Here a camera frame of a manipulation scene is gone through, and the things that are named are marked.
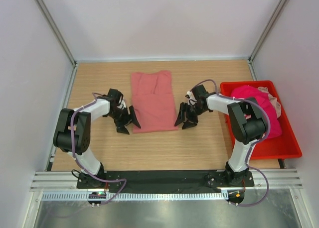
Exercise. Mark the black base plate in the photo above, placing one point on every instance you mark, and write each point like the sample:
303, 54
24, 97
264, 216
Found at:
171, 182

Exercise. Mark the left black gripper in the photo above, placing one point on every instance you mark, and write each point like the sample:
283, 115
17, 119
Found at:
123, 117

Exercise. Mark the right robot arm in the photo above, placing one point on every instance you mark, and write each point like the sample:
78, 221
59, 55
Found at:
249, 123

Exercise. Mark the slotted cable duct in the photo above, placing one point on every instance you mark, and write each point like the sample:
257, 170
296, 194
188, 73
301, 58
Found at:
100, 196

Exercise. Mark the salmon pink t shirt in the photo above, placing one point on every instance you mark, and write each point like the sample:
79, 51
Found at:
153, 101

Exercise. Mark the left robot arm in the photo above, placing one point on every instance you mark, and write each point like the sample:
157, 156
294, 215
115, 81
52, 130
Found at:
73, 130

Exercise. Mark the magenta t shirt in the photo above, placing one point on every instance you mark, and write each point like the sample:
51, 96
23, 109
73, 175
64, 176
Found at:
246, 91

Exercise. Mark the red plastic bin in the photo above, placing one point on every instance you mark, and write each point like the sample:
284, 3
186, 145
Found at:
284, 146

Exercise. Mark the aluminium corner post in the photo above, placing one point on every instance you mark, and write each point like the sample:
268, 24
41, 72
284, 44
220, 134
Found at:
269, 26
48, 17

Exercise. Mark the left aluminium corner post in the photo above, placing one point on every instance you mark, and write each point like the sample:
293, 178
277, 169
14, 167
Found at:
48, 17

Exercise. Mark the light pink t shirt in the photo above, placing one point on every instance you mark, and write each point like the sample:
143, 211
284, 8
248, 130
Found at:
273, 100

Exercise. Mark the right aluminium corner post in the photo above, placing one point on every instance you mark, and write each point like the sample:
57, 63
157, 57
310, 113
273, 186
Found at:
269, 26

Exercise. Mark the aluminium front rail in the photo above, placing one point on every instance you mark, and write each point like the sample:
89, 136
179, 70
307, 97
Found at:
62, 181

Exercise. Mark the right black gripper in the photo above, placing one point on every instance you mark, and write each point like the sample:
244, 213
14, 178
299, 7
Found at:
188, 112

